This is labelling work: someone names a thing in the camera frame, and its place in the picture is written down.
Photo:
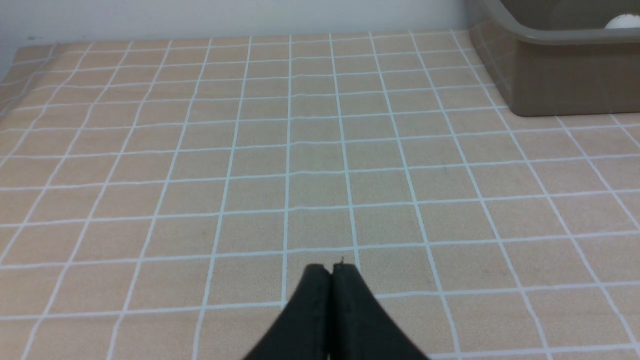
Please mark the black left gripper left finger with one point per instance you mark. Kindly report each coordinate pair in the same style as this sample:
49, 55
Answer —
300, 331

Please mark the white ball with logo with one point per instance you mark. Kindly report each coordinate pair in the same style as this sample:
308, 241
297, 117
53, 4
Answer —
622, 21

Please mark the olive green plastic bin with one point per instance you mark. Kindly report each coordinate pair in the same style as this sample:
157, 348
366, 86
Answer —
557, 57

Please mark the peach checkered tablecloth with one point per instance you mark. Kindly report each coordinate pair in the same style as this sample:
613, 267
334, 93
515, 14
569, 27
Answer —
160, 199

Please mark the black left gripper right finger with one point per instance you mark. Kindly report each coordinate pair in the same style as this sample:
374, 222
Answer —
362, 329

